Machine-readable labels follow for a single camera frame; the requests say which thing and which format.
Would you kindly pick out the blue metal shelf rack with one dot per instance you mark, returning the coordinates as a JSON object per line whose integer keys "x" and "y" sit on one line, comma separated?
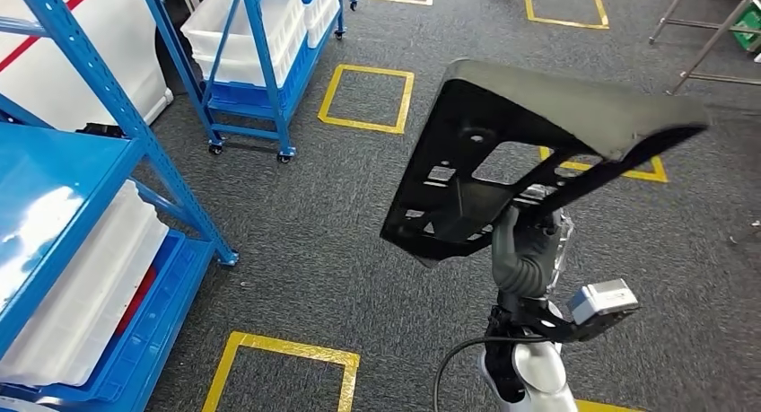
{"x": 53, "y": 177}

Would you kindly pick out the white plastic crate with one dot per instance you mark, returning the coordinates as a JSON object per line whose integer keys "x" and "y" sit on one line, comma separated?
{"x": 285, "y": 23}
{"x": 321, "y": 11}
{"x": 77, "y": 290}

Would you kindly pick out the stainless steel table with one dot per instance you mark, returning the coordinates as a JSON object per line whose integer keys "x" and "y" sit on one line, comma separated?
{"x": 713, "y": 40}

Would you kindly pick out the blue plastic crate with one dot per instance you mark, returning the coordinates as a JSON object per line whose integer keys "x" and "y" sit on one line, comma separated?
{"x": 154, "y": 326}
{"x": 238, "y": 94}

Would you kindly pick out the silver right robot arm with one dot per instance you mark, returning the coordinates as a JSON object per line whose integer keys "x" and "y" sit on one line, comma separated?
{"x": 541, "y": 368}

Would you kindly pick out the red flat object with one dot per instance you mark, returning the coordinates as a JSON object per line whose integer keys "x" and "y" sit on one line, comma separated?
{"x": 139, "y": 296}

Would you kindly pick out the black plastic frame part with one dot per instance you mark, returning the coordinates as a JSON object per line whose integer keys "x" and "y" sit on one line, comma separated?
{"x": 565, "y": 106}

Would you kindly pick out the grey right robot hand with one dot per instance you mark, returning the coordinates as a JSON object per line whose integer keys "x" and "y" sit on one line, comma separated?
{"x": 517, "y": 243}

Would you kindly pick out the white vehicle body red stripe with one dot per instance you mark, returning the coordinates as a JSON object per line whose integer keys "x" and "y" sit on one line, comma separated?
{"x": 89, "y": 70}

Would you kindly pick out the blue wheeled cart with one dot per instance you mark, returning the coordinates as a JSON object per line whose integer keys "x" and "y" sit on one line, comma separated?
{"x": 267, "y": 70}

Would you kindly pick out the green plastic crate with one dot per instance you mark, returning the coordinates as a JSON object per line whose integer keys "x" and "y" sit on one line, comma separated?
{"x": 748, "y": 28}

